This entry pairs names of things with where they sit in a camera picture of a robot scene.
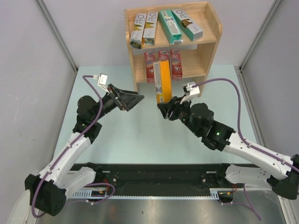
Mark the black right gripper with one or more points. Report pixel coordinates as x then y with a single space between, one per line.
174 105

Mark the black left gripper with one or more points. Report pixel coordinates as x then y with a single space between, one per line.
125 101

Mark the red 3D toothpaste box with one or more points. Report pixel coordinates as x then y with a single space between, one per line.
149 58
176 67
163 55

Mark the yellow toothpaste box with barcode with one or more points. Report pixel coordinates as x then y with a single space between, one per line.
162 78

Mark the plain yellow toothpaste box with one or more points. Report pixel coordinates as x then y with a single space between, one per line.
150 28

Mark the teal toothpaste box with barcode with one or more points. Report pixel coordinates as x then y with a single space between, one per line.
170 27

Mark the silver teal toothpaste box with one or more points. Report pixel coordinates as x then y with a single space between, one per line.
190 28

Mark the silver yellow toothpaste box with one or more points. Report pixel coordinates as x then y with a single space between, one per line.
137 33

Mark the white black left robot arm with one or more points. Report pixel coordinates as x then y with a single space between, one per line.
50 188

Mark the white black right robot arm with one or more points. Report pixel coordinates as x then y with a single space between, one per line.
272 170

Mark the wooden two-tier shelf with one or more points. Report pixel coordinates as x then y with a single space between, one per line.
196 57

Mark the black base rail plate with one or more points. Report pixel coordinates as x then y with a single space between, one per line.
164 180

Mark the white slotted cable duct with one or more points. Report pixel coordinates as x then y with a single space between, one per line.
96 194

